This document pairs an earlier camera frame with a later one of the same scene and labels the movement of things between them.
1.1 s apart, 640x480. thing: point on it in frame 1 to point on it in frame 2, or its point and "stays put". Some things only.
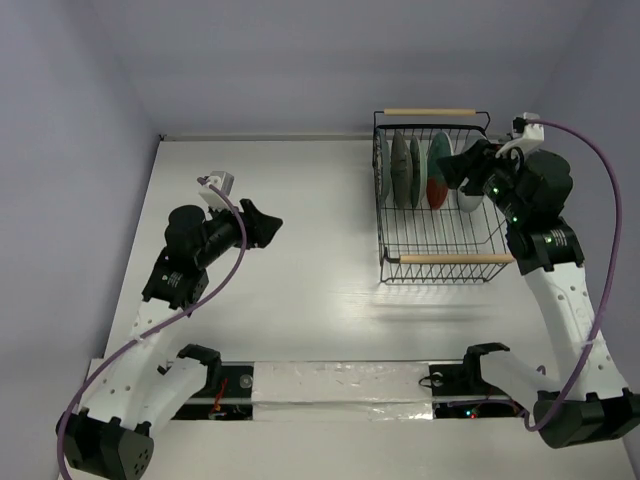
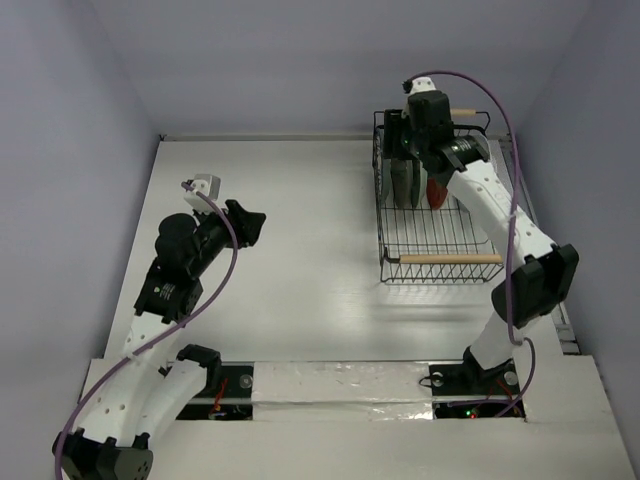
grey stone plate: [401, 169] stays put
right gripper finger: [468, 172] to [393, 130]
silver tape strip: [347, 391] stays put
